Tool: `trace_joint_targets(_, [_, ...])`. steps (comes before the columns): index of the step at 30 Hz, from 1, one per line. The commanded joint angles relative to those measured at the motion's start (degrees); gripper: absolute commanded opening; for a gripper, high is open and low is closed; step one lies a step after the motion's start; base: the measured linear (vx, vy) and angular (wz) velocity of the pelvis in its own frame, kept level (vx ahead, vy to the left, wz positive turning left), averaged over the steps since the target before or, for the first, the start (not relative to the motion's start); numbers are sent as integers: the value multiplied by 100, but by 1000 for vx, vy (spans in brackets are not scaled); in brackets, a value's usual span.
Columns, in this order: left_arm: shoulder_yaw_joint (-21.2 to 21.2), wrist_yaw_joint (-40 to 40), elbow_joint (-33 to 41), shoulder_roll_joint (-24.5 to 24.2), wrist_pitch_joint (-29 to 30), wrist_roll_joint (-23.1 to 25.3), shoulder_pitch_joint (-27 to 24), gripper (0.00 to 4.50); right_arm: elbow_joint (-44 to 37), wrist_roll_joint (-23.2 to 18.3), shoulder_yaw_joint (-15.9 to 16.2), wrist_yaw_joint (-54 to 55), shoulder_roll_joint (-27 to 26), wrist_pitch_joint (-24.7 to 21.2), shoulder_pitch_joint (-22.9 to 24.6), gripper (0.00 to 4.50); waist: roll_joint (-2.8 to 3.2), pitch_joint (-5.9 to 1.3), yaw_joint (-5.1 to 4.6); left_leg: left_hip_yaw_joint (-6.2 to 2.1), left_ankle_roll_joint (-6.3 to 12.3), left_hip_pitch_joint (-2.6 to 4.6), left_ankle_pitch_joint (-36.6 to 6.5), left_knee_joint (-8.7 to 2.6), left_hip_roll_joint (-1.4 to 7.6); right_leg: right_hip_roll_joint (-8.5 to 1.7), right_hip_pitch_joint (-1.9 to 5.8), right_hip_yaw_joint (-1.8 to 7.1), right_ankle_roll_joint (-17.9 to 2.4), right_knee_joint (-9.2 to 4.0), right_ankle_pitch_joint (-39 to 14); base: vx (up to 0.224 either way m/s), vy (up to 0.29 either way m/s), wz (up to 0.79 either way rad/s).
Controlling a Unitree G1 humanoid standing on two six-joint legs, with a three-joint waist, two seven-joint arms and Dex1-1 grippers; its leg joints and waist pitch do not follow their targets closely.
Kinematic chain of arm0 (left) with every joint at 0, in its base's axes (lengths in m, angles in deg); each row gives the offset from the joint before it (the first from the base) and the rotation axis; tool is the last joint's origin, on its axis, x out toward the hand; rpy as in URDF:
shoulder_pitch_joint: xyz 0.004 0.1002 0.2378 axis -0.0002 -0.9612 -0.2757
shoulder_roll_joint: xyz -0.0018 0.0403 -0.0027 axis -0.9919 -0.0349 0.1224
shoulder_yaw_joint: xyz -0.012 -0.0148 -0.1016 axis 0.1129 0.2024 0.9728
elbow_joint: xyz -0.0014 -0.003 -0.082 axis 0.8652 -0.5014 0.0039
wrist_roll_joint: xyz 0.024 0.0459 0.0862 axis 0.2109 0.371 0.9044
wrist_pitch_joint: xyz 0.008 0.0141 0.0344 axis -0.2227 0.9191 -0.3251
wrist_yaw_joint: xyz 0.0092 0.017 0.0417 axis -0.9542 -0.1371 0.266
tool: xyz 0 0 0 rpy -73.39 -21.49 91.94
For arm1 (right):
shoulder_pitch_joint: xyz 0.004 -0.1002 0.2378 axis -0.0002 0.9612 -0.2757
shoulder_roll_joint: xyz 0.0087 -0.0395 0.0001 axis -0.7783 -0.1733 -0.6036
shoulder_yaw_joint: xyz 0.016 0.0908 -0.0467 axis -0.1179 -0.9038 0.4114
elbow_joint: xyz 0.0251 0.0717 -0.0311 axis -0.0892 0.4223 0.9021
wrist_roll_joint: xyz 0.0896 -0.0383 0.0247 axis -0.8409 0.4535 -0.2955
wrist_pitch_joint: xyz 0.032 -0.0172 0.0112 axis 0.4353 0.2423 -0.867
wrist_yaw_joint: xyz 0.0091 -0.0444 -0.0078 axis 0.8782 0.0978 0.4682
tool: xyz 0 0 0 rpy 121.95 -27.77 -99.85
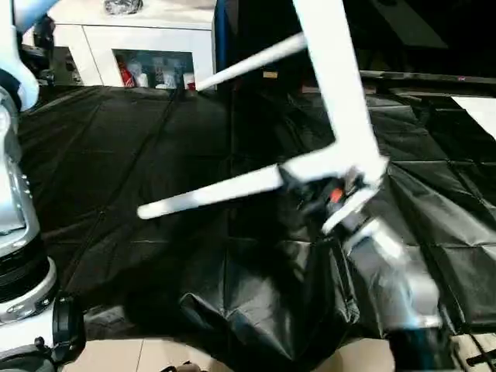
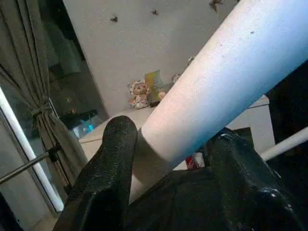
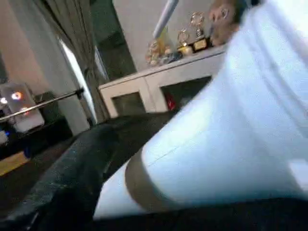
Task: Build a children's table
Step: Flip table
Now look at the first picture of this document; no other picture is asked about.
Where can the white plastic table leg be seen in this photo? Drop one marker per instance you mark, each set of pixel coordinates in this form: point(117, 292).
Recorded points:
point(213, 191)
point(252, 63)

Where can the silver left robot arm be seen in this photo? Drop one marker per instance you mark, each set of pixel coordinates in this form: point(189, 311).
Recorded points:
point(15, 193)

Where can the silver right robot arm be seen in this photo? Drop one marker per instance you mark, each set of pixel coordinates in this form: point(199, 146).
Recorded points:
point(387, 255)

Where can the black silver ornament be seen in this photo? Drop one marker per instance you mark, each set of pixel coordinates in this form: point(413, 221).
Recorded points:
point(123, 7)

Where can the red white box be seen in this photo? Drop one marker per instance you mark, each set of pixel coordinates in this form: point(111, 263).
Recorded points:
point(126, 73)

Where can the small yellow label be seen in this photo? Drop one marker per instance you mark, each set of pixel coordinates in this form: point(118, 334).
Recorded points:
point(270, 74)

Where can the white display cabinet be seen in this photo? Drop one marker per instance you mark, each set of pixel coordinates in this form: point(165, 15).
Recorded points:
point(155, 35)

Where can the black shiny mat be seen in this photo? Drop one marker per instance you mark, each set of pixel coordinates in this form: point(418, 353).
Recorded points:
point(155, 155)

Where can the long black bar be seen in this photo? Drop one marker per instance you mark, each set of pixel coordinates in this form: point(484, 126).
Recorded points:
point(426, 77)

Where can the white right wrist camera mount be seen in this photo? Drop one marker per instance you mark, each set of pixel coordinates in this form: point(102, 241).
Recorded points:
point(352, 207)

